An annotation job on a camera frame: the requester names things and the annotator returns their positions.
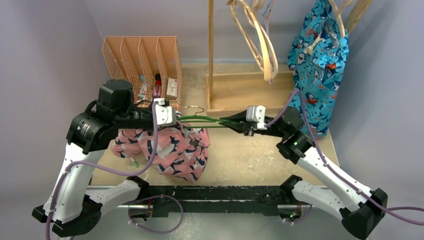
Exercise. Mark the white tube in organizer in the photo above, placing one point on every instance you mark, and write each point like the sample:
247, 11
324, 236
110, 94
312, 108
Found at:
143, 88

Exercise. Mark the green plastic hanger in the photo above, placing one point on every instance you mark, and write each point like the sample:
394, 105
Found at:
197, 120

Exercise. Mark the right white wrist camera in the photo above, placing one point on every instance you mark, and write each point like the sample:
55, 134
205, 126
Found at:
256, 114

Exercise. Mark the pink shark print shorts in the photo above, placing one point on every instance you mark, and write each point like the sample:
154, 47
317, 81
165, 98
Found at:
181, 153

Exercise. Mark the green white marker pen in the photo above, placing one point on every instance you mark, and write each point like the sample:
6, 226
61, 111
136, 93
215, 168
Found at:
135, 163

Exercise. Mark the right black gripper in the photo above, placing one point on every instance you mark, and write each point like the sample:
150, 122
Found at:
241, 125

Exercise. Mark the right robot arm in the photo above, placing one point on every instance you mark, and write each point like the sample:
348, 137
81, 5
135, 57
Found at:
354, 204

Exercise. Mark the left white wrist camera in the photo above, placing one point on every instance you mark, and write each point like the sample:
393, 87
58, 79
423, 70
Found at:
165, 114

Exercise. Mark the pink bottle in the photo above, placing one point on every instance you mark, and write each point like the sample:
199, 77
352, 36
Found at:
157, 87

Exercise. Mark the wooden clothes rack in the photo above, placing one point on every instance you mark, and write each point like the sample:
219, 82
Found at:
229, 93

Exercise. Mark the orange plastic file organizer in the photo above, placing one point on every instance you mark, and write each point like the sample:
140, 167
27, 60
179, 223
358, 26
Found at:
128, 57

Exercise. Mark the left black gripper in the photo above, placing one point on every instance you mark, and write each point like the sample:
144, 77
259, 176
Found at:
150, 130

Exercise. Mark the blue shark print shorts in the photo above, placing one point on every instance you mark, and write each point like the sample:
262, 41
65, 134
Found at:
317, 58

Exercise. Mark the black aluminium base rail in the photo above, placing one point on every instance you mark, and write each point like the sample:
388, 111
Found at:
266, 200

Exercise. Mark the wooden hanger holding blue shorts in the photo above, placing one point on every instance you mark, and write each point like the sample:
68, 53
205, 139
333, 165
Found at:
338, 14

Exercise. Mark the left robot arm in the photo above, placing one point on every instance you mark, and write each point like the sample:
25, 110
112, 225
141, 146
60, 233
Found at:
69, 210

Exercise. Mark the small white box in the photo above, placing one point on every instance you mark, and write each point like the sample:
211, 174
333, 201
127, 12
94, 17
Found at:
172, 89

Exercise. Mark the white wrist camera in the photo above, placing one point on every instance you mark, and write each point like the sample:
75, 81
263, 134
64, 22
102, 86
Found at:
256, 114
165, 114

